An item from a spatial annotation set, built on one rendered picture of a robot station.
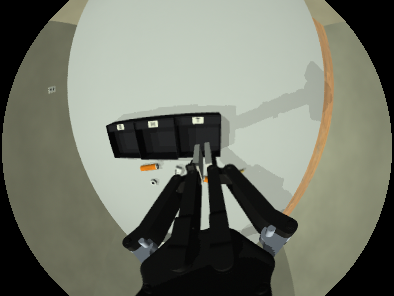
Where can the black open-top bin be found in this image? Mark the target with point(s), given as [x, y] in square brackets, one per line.
[156, 143]

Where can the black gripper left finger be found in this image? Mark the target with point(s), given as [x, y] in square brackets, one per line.
[148, 236]

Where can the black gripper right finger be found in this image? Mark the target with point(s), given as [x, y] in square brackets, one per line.
[274, 227]

